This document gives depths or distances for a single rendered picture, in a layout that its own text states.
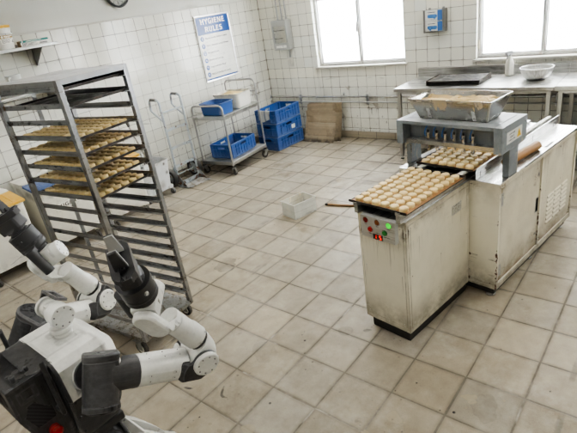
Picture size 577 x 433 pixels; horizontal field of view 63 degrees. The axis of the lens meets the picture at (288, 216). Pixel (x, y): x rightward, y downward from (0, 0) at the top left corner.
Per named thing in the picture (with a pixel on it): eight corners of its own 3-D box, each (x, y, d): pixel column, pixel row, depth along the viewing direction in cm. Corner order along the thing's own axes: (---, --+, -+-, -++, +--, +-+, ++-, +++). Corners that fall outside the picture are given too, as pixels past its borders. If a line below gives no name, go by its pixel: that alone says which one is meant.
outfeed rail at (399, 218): (547, 123, 369) (548, 114, 366) (551, 124, 367) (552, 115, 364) (395, 223, 254) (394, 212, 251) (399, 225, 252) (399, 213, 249)
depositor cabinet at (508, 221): (484, 208, 438) (486, 118, 403) (568, 225, 387) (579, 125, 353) (404, 269, 365) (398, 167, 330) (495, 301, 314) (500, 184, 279)
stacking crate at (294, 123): (282, 125, 757) (281, 113, 749) (302, 126, 733) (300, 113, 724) (258, 137, 717) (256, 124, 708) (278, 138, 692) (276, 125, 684)
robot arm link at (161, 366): (213, 384, 140) (140, 399, 126) (195, 357, 150) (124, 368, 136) (222, 351, 137) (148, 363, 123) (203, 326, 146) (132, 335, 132)
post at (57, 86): (149, 340, 312) (59, 79, 242) (146, 343, 310) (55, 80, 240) (146, 339, 314) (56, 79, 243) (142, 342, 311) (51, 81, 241)
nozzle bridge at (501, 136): (424, 153, 349) (422, 107, 335) (525, 167, 298) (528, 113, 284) (397, 167, 330) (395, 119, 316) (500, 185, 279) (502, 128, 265)
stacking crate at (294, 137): (285, 137, 765) (283, 125, 757) (304, 139, 740) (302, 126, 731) (260, 149, 726) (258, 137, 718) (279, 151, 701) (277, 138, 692)
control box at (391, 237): (365, 233, 280) (363, 211, 274) (399, 242, 263) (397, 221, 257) (361, 234, 278) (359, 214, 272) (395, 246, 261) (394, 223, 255)
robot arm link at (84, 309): (118, 318, 177) (69, 332, 156) (94, 318, 182) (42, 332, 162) (116, 287, 177) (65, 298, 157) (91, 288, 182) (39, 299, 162)
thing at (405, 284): (426, 276, 352) (422, 163, 315) (469, 291, 328) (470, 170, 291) (367, 324, 312) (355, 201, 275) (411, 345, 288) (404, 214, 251)
